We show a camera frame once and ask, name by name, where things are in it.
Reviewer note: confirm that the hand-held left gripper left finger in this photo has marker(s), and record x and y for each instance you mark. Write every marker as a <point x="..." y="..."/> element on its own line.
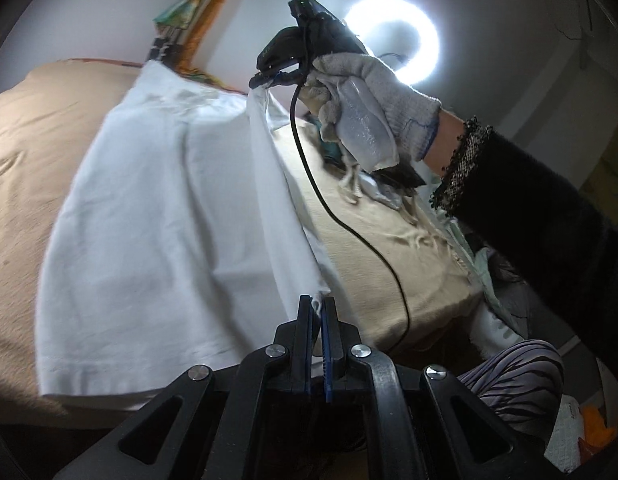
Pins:
<point x="306" y="340"/>

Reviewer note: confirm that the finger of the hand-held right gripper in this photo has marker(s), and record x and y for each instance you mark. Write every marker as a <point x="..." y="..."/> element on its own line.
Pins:
<point x="279" y="76"/>
<point x="281" y="50"/>

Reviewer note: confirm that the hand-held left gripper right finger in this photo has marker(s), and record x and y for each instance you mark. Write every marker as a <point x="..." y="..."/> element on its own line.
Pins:
<point x="329" y="345"/>

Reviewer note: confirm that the white t-shirt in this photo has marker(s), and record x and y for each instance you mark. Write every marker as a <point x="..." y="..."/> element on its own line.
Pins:
<point x="164" y="235"/>

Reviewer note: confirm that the person's right forearm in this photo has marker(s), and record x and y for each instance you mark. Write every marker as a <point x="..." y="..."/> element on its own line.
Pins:
<point x="539" y="210"/>

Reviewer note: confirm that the person's right hand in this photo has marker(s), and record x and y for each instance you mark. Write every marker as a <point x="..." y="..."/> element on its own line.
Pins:
<point x="379" y="95"/>

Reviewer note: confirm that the teal cloth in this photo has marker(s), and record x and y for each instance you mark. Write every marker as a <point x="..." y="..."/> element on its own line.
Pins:
<point x="323" y="147"/>

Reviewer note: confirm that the colourful patterned cloth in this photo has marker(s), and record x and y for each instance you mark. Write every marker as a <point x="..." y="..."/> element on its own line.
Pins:
<point x="209" y="0"/>

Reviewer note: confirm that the grey white crumpled garment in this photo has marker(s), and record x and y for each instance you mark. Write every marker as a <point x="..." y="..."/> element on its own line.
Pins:
<point x="384" y="195"/>

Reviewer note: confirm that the white pale green cloth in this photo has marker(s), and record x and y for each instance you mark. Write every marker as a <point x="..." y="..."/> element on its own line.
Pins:
<point x="489" y="320"/>

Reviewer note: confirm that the striped purple pants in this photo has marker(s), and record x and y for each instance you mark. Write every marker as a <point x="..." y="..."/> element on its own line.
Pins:
<point x="514" y="375"/>

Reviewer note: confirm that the white plastic bag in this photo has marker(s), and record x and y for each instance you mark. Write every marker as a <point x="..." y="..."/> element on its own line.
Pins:
<point x="564" y="435"/>

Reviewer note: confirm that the beige blanket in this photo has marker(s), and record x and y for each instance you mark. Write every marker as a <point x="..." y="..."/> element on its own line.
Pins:
<point x="29" y="135"/>

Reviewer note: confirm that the orange object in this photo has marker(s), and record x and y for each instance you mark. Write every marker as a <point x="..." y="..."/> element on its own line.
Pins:
<point x="596" y="425"/>

